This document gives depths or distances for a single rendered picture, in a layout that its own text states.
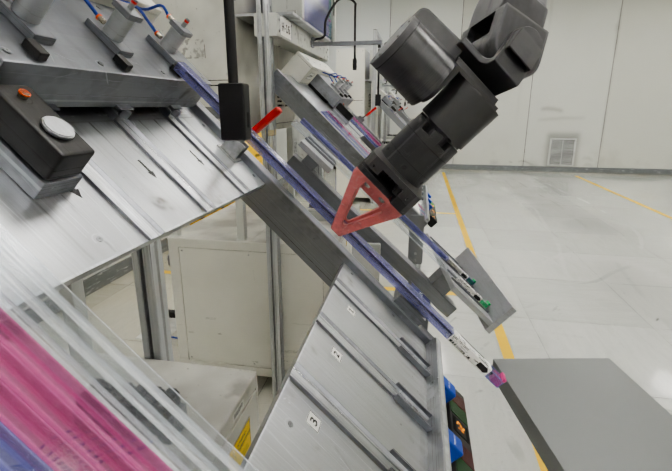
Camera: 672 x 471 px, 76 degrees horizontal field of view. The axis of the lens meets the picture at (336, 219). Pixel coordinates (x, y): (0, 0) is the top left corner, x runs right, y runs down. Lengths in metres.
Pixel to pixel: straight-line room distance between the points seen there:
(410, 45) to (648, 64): 8.46
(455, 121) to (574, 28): 8.08
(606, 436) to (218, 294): 1.32
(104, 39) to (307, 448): 0.46
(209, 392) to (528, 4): 0.73
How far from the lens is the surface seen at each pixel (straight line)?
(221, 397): 0.81
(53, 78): 0.47
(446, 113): 0.43
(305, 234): 0.70
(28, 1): 0.48
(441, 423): 0.58
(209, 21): 1.60
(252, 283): 1.67
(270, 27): 1.48
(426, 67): 0.42
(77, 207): 0.42
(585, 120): 8.51
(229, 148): 0.68
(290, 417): 0.41
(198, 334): 1.87
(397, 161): 0.43
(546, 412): 0.87
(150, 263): 0.87
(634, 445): 0.87
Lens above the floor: 1.10
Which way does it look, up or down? 15 degrees down
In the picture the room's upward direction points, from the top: straight up
